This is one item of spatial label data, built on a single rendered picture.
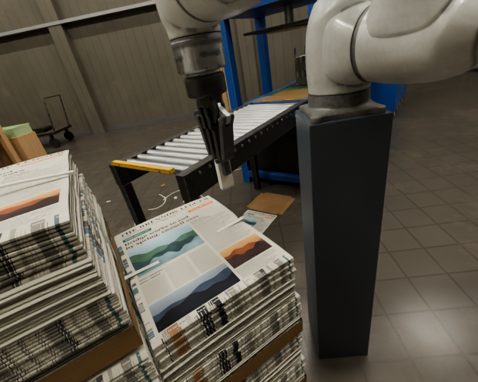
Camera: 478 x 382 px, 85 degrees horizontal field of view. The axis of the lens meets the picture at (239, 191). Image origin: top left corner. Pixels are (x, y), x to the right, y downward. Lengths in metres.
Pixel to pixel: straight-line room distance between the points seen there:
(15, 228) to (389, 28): 0.62
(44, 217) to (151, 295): 0.25
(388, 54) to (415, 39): 0.05
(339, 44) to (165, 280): 0.60
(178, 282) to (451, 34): 0.60
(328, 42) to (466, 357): 1.28
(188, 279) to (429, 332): 1.20
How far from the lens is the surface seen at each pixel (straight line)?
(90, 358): 0.45
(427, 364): 1.43
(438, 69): 0.59
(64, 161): 0.58
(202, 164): 1.12
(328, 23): 0.70
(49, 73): 8.08
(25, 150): 5.97
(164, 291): 0.52
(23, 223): 0.36
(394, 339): 1.45
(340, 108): 0.72
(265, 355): 0.64
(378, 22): 0.61
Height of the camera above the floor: 1.18
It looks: 27 degrees down
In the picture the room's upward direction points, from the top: 11 degrees counter-clockwise
